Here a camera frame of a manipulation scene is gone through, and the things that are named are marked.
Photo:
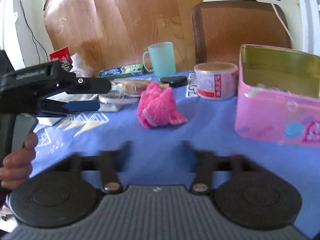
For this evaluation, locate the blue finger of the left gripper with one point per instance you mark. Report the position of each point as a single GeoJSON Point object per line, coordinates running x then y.
{"type": "Point", "coordinates": [57, 108]}

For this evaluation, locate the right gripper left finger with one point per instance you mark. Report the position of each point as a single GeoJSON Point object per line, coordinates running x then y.
{"type": "Point", "coordinates": [107, 163]}

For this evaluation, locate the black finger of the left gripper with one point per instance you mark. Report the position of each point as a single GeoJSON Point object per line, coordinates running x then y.
{"type": "Point", "coordinates": [86, 85]}

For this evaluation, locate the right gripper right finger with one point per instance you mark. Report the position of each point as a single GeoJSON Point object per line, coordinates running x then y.
{"type": "Point", "coordinates": [207, 162]}

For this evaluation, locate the pink knitted cloth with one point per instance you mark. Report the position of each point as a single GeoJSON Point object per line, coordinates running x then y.
{"type": "Point", "coordinates": [157, 107]}

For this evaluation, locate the black key fob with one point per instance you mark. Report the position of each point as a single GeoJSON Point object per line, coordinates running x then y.
{"type": "Point", "coordinates": [174, 81]}

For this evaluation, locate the person's left hand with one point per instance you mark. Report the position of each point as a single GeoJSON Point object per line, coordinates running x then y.
{"type": "Point", "coordinates": [17, 165]}

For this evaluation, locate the clear plastic cup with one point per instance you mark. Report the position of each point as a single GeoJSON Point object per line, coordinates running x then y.
{"type": "Point", "coordinates": [79, 66]}

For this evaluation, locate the red snack packet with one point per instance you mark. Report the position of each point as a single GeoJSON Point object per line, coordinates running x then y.
{"type": "Point", "coordinates": [64, 57]}

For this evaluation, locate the snack packets pile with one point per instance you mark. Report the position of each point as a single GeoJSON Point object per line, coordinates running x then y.
{"type": "Point", "coordinates": [123, 92]}

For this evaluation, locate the blue tablecloth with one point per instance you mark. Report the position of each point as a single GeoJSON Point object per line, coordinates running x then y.
{"type": "Point", "coordinates": [157, 156]}

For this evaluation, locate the toothpaste box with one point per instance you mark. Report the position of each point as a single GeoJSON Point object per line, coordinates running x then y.
{"type": "Point", "coordinates": [133, 70]}

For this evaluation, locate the wood pattern board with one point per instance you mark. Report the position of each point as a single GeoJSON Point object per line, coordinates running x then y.
{"type": "Point", "coordinates": [115, 33]}

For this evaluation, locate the round pink white tin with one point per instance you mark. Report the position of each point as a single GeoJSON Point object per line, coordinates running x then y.
{"type": "Point", "coordinates": [216, 80]}

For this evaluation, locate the mint green plastic mug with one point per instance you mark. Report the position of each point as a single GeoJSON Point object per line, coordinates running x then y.
{"type": "Point", "coordinates": [162, 59]}

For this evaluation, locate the pink macaron biscuit tin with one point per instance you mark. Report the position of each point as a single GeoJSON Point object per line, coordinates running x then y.
{"type": "Point", "coordinates": [278, 95]}

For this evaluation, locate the brown chair back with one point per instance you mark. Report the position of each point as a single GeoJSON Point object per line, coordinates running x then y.
{"type": "Point", "coordinates": [221, 27]}

